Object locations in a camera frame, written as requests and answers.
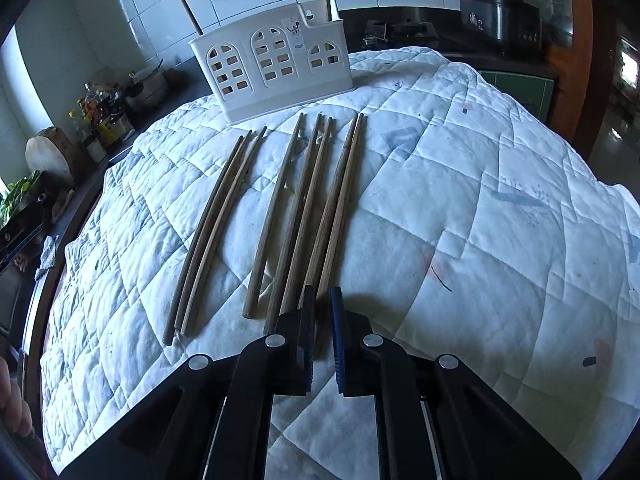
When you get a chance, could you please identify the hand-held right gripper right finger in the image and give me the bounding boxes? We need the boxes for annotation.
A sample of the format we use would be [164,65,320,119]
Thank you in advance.
[330,286,583,480]

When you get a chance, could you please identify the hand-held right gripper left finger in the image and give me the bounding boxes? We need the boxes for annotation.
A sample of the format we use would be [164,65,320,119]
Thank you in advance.
[57,284,317,480]

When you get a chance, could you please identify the white plastic chopstick holder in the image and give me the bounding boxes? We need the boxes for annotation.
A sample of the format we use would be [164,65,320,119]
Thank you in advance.
[189,2,354,125]

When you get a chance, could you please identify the person's left hand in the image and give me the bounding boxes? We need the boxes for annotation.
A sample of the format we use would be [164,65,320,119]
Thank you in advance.
[0,356,34,437]

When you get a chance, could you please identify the white quilted blanket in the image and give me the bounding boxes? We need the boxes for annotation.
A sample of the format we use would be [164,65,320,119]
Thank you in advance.
[40,46,640,480]

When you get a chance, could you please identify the grey dish rag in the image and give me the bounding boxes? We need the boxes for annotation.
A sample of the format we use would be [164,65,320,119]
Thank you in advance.
[34,235,62,281]

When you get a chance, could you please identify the white condiment jar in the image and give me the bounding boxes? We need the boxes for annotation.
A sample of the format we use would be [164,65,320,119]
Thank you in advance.
[82,135,108,164]

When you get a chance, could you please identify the cooking pot with lid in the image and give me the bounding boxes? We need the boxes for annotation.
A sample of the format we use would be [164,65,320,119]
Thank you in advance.
[124,66,170,112]

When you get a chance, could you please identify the gas stove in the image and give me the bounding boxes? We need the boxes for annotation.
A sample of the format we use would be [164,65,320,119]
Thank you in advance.
[361,19,442,50]

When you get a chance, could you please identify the round wooden cutting board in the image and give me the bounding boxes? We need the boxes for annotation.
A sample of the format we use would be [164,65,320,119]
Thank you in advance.
[25,126,77,188]

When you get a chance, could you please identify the green leafy vegetables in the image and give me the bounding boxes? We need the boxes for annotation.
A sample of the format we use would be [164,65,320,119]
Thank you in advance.
[0,171,42,227]

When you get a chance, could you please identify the black rice cooker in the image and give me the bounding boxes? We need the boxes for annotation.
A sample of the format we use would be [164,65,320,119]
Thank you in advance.
[459,0,523,45]

